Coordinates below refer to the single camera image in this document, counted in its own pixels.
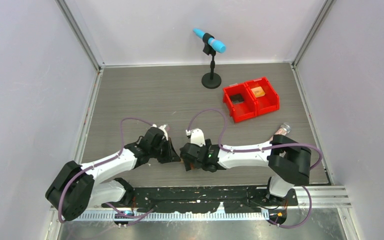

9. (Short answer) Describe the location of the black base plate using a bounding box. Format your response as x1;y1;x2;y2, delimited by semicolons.
111;185;298;214

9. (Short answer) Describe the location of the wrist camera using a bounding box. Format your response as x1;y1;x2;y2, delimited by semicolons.
151;124;170;141
185;128;206;147

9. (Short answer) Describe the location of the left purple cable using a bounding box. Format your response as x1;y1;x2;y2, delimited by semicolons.
57;116;156;228

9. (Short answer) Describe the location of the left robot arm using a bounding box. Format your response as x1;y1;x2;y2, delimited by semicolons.
45;124;181;221

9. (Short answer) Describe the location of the blue microphone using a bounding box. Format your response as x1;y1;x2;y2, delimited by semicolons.
193;28;226;55

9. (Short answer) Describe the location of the left red bin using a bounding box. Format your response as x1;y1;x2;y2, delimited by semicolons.
223;83;257;123

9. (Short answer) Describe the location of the red bin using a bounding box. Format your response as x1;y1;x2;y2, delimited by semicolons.
245;76;280;116
223;83;257;123

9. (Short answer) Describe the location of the orange block in bin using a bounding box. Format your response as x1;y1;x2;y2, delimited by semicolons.
250;86;266;98

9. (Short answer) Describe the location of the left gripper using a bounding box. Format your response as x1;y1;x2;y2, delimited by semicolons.
149;137;180;164

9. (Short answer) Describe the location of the glitter tube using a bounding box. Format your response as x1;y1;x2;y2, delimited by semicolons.
269;122;291;141

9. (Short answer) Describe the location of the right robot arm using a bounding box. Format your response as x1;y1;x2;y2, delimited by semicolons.
180;134;312;206

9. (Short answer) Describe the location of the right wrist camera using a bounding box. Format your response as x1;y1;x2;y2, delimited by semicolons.
185;128;206;147

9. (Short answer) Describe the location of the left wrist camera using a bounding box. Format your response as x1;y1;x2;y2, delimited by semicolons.
151;124;170;141

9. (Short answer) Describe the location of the right red bin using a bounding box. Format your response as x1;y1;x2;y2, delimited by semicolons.
245;76;280;116

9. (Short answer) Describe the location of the black microphone stand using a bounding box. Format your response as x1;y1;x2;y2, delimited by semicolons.
201;33;222;89

